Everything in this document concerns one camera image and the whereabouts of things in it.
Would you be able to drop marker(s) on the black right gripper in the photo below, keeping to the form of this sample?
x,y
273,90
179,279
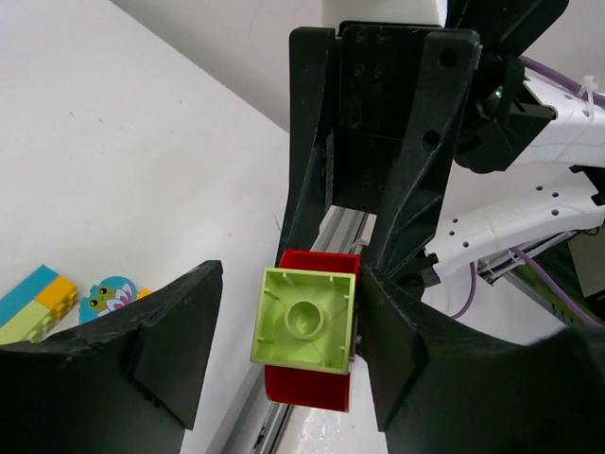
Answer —
x,y
396,81

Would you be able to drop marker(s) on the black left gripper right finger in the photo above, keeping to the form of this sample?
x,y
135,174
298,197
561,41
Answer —
x,y
439,386

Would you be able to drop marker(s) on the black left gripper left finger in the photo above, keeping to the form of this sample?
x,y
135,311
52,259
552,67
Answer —
x,y
128,382

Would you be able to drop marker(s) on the red curved arch brick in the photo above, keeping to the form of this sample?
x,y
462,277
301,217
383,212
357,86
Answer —
x,y
307,388

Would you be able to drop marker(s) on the light green square brick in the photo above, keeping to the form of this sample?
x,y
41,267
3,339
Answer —
x,y
305,320

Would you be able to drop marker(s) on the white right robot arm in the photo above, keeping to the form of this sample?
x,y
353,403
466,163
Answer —
x,y
553,129

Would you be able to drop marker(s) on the teal frog-print round brick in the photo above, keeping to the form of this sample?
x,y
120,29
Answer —
x,y
107,296

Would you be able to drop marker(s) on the small yellow curved brick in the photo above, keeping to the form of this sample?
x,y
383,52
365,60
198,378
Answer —
x,y
58,297

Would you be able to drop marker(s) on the light green curved brick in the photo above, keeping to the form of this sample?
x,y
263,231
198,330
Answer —
x,y
31,323

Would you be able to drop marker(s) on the long teal brick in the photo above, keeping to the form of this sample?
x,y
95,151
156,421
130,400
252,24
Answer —
x,y
17,298

